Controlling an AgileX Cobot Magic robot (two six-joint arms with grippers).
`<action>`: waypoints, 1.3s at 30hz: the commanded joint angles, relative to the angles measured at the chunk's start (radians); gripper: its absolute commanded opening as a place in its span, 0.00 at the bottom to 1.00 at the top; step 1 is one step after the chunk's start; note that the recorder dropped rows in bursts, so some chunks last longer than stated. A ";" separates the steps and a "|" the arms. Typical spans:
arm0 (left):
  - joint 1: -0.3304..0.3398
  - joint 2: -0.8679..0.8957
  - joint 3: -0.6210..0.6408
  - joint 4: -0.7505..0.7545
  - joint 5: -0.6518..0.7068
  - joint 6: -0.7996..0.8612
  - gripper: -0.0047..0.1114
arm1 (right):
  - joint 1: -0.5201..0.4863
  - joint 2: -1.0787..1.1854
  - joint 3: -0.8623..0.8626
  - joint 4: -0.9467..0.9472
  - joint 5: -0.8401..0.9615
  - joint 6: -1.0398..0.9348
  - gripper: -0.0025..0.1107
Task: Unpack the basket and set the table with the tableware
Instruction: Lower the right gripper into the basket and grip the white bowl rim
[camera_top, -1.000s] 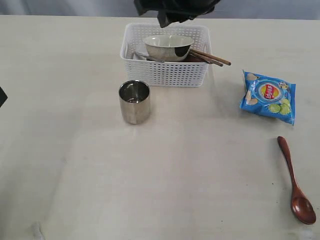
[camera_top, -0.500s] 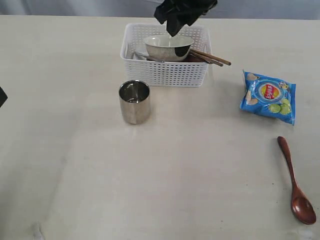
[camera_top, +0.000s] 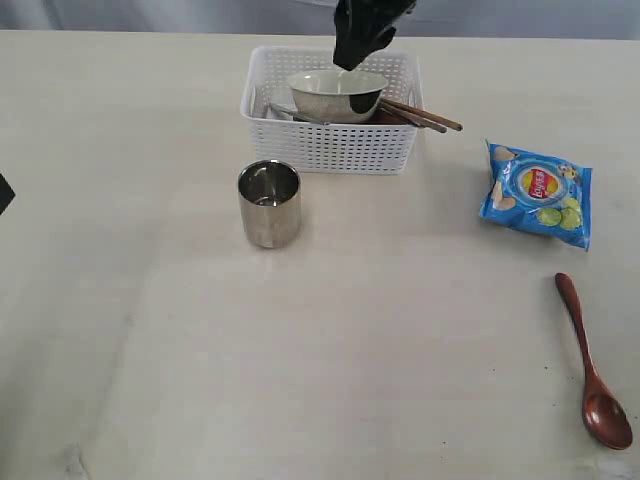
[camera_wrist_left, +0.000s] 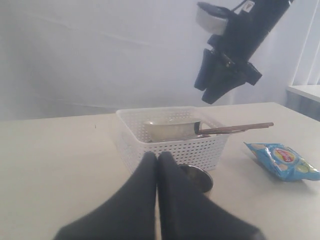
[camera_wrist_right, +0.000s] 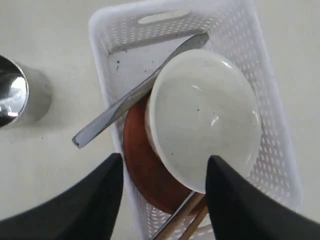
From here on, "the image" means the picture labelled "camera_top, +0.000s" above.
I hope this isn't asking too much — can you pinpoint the brown wooden chopstick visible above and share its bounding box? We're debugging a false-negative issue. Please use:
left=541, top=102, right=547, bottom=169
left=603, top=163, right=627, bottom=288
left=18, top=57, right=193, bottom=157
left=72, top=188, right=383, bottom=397
left=381, top=98, right=463, bottom=131
left=378, top=101, right=447, bottom=134

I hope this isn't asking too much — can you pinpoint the brown round plate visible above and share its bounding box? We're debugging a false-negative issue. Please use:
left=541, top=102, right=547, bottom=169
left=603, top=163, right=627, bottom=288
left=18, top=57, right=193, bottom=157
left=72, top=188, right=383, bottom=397
left=367, top=109, right=412, bottom=126

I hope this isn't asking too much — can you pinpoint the white perforated plastic basket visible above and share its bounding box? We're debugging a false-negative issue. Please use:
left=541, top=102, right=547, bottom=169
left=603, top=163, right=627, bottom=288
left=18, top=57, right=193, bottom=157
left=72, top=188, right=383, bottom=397
left=240, top=46, right=419, bottom=175

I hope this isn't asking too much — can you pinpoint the blue potato chips bag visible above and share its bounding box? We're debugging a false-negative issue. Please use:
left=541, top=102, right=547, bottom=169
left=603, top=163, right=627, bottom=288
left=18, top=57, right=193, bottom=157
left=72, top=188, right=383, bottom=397
left=479, top=142, right=592, bottom=250

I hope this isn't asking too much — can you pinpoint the silver metal fork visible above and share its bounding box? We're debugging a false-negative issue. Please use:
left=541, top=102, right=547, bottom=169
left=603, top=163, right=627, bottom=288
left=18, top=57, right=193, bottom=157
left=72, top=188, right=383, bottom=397
left=269, top=103, right=329, bottom=126

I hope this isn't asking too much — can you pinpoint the stainless steel cup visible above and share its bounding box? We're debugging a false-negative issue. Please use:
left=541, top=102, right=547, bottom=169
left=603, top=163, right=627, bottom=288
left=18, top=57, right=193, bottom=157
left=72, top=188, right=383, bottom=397
left=237, top=160, right=302, bottom=249

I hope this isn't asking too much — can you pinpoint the brown wooden spoon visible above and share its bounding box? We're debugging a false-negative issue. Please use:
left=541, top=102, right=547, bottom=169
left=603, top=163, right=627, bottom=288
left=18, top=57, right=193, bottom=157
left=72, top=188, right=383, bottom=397
left=554, top=272, right=633, bottom=450

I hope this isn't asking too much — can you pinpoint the white ceramic bowl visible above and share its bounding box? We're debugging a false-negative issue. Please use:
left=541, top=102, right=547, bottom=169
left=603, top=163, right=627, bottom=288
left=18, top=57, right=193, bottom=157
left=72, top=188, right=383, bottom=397
left=287, top=69, right=388, bottom=124

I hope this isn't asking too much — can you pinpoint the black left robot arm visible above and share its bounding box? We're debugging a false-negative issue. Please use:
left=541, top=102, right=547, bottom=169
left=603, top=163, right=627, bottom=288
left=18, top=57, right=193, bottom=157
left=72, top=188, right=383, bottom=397
left=0, top=174, right=16, bottom=214

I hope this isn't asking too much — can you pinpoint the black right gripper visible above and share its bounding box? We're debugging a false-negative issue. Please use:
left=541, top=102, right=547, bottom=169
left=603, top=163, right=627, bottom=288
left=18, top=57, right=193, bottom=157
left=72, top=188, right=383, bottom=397
left=333, top=0, right=417, bottom=71

